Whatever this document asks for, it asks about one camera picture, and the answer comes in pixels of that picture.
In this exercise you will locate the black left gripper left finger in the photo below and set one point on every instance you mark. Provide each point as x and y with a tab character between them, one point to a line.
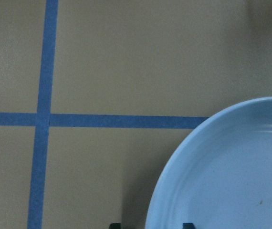
115	226

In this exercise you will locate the blue plastic plate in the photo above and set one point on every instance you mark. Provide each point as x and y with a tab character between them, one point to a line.
220	176

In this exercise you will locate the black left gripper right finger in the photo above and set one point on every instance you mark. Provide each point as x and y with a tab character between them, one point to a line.
188	226

